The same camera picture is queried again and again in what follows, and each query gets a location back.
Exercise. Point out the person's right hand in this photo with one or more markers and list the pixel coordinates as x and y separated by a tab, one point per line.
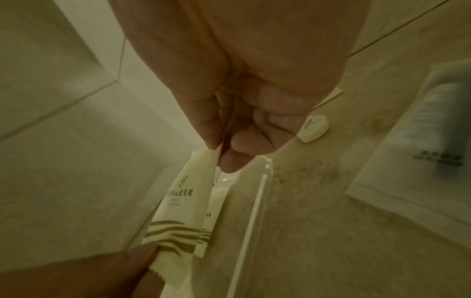
250	58

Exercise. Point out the person's left hand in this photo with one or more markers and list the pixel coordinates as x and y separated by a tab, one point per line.
81	276

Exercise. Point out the small round white soap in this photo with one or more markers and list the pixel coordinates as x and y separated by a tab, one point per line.
314	129

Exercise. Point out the striped cream toiletry packet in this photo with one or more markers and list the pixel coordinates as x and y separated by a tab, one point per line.
191	186

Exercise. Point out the clear acrylic tray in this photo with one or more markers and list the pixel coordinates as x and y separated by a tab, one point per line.
239	203

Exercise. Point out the translucent toiletry packet dark comb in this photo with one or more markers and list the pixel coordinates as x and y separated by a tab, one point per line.
412	180

